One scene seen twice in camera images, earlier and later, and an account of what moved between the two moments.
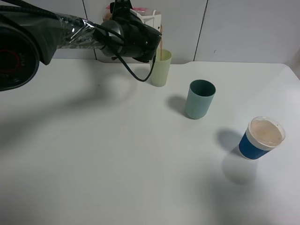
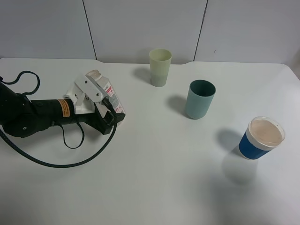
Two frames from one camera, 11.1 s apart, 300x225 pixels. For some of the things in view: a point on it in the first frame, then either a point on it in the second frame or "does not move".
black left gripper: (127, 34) → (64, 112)
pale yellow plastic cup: (160, 73) does not move
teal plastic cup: (200, 95) does not move
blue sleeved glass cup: (263, 134) does not move
